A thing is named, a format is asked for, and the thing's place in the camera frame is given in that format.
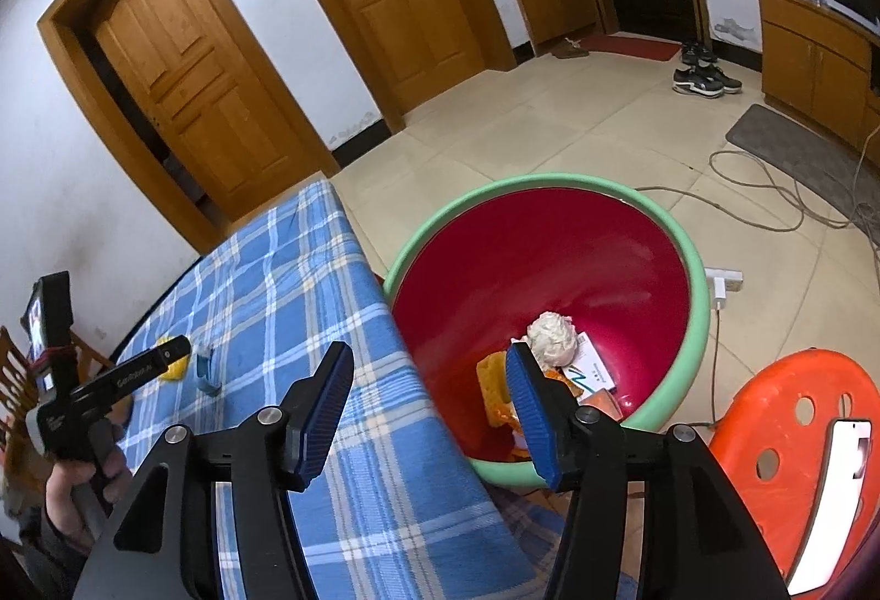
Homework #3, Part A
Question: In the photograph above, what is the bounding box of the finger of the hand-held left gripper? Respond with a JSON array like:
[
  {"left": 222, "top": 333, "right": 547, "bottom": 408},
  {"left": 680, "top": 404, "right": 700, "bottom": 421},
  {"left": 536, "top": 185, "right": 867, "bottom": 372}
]
[{"left": 69, "top": 335, "right": 194, "bottom": 412}]

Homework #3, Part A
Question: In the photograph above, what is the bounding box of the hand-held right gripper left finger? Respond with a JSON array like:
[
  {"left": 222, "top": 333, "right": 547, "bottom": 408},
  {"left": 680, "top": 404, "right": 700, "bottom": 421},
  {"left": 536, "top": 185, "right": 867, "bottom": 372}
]
[{"left": 72, "top": 340, "right": 356, "bottom": 600}]

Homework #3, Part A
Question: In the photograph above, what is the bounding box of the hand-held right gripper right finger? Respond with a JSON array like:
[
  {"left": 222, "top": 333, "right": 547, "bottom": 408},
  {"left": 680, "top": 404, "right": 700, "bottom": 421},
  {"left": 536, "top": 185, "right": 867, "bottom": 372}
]
[{"left": 505, "top": 342, "right": 791, "bottom": 600}]

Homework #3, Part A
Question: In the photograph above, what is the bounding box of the white cardboard box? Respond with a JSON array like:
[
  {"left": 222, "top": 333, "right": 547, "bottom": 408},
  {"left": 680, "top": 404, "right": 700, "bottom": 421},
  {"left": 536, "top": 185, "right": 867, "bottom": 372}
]
[{"left": 560, "top": 332, "right": 618, "bottom": 401}]

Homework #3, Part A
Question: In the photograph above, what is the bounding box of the cream paper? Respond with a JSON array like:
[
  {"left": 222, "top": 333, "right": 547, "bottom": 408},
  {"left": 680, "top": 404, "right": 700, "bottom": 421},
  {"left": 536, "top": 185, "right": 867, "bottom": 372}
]
[{"left": 526, "top": 311, "right": 580, "bottom": 367}]

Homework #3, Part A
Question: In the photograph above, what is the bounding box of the red basin with green rim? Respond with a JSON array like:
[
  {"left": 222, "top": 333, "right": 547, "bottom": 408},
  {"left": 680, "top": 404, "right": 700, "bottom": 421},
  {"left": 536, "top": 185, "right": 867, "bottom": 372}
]
[{"left": 381, "top": 174, "right": 711, "bottom": 491}]

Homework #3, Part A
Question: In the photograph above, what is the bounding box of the person's left forearm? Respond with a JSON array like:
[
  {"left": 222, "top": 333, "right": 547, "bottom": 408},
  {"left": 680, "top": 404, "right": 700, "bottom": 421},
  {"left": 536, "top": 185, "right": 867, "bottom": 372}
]
[{"left": 0, "top": 504, "right": 90, "bottom": 600}]

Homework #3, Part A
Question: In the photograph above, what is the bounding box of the person's left hand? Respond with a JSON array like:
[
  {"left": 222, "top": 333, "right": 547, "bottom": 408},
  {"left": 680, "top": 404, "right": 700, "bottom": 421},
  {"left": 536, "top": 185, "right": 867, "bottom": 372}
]
[{"left": 41, "top": 428, "right": 131, "bottom": 539}]

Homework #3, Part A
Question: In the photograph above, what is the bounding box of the wooden chair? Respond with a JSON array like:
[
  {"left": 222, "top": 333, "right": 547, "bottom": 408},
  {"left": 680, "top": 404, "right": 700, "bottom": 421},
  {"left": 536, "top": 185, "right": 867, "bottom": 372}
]
[{"left": 0, "top": 325, "right": 118, "bottom": 436}]

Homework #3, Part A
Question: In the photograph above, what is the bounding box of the blue plastic toy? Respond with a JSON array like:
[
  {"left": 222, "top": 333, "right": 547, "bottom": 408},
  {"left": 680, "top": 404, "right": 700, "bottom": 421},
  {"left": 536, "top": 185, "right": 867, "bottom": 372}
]
[{"left": 192, "top": 347, "right": 222, "bottom": 398}]

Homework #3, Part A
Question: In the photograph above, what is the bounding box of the blue plaid blanket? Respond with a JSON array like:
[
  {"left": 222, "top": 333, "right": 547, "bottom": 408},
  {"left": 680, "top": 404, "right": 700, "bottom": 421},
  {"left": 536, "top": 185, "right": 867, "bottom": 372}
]
[{"left": 113, "top": 180, "right": 620, "bottom": 600}]

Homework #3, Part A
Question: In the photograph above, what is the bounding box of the white power strip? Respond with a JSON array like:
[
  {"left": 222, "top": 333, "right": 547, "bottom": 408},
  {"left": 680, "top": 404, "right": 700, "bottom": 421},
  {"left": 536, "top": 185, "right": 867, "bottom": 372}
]
[{"left": 702, "top": 268, "right": 745, "bottom": 311}]

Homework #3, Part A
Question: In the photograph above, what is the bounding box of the orange plastic stool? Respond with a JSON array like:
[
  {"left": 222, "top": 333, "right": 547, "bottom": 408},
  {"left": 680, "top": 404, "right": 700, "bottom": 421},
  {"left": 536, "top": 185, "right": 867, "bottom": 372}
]
[{"left": 708, "top": 349, "right": 880, "bottom": 600}]

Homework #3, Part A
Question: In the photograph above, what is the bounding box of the wooden door with dark gap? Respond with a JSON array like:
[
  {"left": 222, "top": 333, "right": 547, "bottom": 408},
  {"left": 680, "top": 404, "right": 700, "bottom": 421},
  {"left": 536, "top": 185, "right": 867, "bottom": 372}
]
[{"left": 37, "top": 0, "right": 341, "bottom": 254}]

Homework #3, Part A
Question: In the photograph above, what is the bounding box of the white phone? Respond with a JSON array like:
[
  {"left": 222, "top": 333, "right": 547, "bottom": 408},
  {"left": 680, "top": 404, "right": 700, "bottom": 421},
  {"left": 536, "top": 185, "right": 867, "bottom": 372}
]
[{"left": 784, "top": 417, "right": 873, "bottom": 597}]

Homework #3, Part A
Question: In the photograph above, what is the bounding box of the grey floor mat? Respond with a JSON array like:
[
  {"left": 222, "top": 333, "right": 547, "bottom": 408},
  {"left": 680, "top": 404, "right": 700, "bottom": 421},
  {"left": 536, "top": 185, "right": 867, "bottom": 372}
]
[{"left": 727, "top": 103, "right": 880, "bottom": 195}]

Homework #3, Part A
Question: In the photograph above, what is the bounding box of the red doormat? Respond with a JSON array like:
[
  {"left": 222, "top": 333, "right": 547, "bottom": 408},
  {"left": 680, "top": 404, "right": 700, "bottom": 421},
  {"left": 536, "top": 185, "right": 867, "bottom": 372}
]
[{"left": 584, "top": 32, "right": 681, "bottom": 63}]

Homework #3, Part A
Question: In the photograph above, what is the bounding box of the wooden cabinet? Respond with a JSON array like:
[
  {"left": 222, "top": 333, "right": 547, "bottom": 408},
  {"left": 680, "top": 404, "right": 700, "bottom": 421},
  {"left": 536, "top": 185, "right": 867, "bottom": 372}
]
[{"left": 755, "top": 0, "right": 880, "bottom": 168}]

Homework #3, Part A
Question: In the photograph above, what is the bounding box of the grey cable bundle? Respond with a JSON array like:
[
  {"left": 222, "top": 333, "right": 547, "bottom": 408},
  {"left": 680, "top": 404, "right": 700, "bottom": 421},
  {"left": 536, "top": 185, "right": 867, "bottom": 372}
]
[{"left": 636, "top": 122, "right": 880, "bottom": 271}]

